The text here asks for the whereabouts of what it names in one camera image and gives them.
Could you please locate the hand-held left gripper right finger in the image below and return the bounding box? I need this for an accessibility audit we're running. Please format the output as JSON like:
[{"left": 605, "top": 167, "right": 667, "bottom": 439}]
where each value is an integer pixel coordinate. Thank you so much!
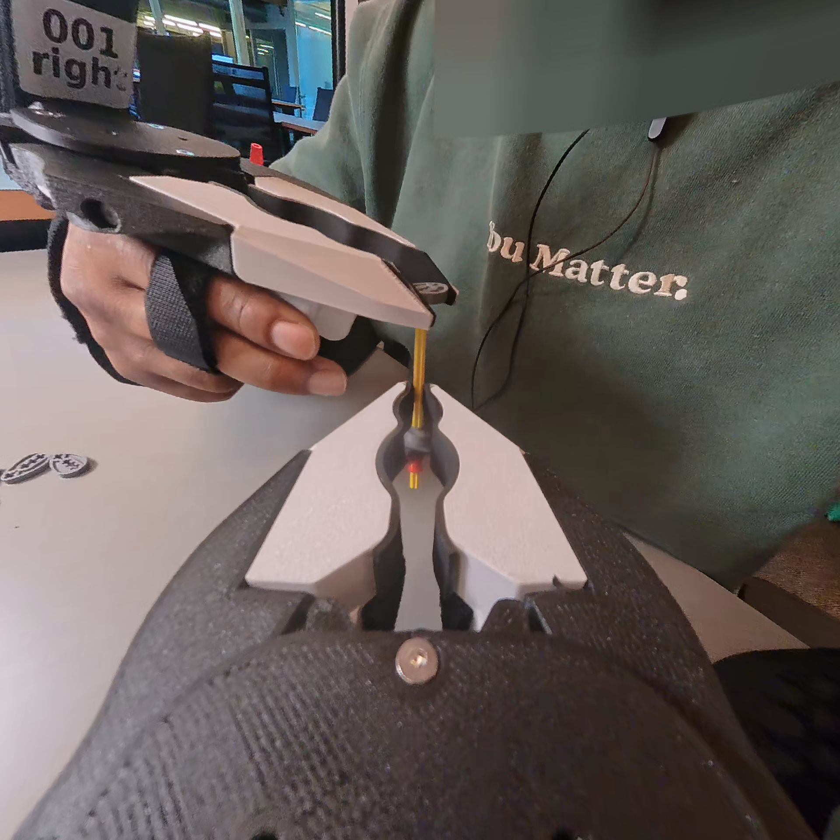
[{"left": 424, "top": 384, "right": 588, "bottom": 627}]

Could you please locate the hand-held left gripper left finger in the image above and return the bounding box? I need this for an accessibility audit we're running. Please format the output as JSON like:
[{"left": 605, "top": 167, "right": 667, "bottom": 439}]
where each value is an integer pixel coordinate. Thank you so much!
[{"left": 244, "top": 382, "right": 415, "bottom": 627}]

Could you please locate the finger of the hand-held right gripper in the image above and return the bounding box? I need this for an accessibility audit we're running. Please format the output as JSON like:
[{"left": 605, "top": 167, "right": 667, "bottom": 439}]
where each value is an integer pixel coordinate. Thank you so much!
[
  {"left": 127, "top": 174, "right": 437, "bottom": 329},
  {"left": 252, "top": 168, "right": 458, "bottom": 307}
]

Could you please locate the yellow lego axle assembly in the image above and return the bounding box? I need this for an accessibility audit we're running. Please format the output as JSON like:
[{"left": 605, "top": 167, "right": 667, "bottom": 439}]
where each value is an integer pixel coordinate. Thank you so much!
[{"left": 402, "top": 327, "right": 434, "bottom": 489}]

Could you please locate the cluster of grey lego discs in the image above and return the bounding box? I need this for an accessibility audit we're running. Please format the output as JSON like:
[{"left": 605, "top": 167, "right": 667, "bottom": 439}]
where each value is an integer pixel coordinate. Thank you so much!
[{"left": 0, "top": 451, "right": 88, "bottom": 485}]

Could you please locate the person's right hand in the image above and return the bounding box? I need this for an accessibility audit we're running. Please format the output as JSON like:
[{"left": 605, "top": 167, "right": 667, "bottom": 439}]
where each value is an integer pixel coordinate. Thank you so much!
[{"left": 58, "top": 224, "right": 348, "bottom": 402}]

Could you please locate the orange edged table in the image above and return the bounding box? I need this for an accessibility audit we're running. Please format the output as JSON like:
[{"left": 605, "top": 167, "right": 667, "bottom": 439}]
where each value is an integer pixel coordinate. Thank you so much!
[{"left": 0, "top": 187, "right": 57, "bottom": 252}]

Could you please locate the black office chair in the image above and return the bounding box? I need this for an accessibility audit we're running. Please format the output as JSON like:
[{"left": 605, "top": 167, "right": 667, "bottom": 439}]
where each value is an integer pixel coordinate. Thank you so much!
[{"left": 212, "top": 55, "right": 282, "bottom": 161}]

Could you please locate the person's green sweatshirt torso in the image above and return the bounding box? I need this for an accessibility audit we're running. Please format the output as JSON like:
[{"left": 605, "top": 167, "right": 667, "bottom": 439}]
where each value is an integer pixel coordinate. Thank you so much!
[{"left": 271, "top": 0, "right": 840, "bottom": 591}]

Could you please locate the black earphone cable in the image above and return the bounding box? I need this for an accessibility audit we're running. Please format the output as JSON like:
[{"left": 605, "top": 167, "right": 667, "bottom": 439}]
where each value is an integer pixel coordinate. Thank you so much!
[{"left": 468, "top": 114, "right": 670, "bottom": 411}]

